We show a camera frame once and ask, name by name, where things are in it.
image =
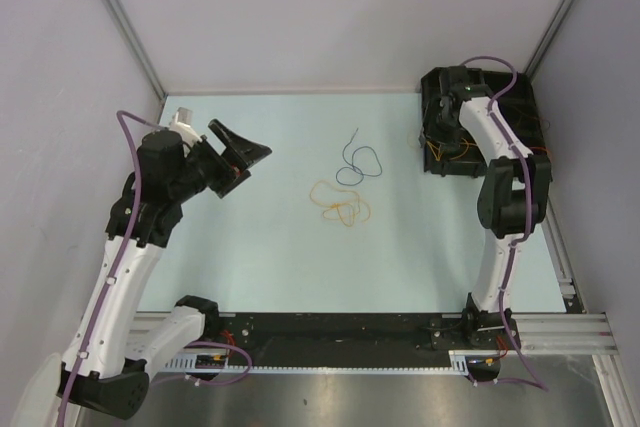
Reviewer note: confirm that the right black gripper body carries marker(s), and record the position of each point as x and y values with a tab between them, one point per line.
444	129

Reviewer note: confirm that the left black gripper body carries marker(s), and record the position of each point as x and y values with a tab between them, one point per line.
213	170

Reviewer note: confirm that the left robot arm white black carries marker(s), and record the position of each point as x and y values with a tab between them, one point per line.
102	370

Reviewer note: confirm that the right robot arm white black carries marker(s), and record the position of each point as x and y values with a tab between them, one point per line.
514	194

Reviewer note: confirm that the black compartment tray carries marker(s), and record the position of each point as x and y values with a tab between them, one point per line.
517	106

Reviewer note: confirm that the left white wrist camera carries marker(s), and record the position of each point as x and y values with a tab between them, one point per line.
181	123

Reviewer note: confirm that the white slotted cable duct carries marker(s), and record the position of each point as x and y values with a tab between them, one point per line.
185	363

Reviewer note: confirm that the aluminium frame rail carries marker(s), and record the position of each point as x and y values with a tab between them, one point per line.
560	334

